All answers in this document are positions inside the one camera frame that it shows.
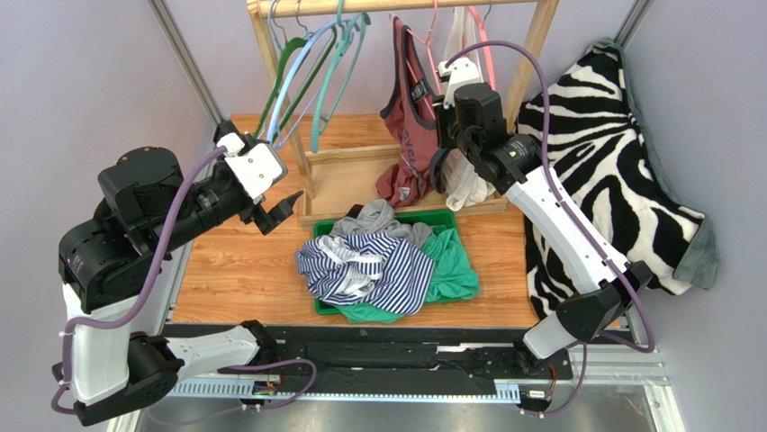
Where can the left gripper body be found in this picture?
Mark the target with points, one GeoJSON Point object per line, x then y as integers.
{"type": "Point", "coordinates": [230, 128]}

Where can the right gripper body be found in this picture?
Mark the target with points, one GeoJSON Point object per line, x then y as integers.
{"type": "Point", "coordinates": [446, 134]}

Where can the maroon printed tank top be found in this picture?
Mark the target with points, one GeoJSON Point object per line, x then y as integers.
{"type": "Point", "coordinates": [410, 119]}

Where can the white tank top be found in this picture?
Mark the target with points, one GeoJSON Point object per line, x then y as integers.
{"type": "Point", "coordinates": [464, 187]}

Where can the navy maroon tank top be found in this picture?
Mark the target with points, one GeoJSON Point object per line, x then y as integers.
{"type": "Point", "coordinates": [355, 210]}

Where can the grey tank top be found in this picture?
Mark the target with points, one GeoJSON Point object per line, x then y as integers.
{"type": "Point", "coordinates": [379, 216]}

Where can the blue striped tank top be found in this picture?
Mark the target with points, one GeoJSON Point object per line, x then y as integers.
{"type": "Point", "coordinates": [391, 274]}

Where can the green velvet hanger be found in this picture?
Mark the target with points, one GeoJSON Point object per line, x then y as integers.
{"type": "Point", "coordinates": [292, 56]}

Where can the green tank top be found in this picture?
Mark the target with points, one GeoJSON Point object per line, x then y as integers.
{"type": "Point", "coordinates": [452, 280]}

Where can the thin pink wire hanger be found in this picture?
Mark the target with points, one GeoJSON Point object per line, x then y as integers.
{"type": "Point", "coordinates": [427, 43]}

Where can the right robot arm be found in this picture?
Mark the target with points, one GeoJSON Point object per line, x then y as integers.
{"type": "Point", "coordinates": [605, 281]}

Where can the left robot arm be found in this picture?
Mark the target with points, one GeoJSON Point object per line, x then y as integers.
{"type": "Point", "coordinates": [109, 266]}

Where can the wooden clothes rack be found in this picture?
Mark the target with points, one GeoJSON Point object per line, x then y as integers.
{"type": "Point", "coordinates": [318, 171]}

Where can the green plastic tray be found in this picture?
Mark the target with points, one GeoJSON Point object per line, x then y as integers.
{"type": "Point", "coordinates": [439, 220]}

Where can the zebra print blanket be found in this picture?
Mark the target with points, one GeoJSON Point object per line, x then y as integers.
{"type": "Point", "coordinates": [603, 154]}

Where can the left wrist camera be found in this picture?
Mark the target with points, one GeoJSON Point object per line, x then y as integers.
{"type": "Point", "coordinates": [257, 170]}

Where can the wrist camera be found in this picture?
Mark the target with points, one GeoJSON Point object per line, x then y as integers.
{"type": "Point", "coordinates": [460, 73]}
{"type": "Point", "coordinates": [257, 170]}

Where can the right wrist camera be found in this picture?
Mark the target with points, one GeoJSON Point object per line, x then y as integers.
{"type": "Point", "coordinates": [460, 73]}

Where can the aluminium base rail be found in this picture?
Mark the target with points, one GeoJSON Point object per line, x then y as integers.
{"type": "Point", "coordinates": [363, 378]}

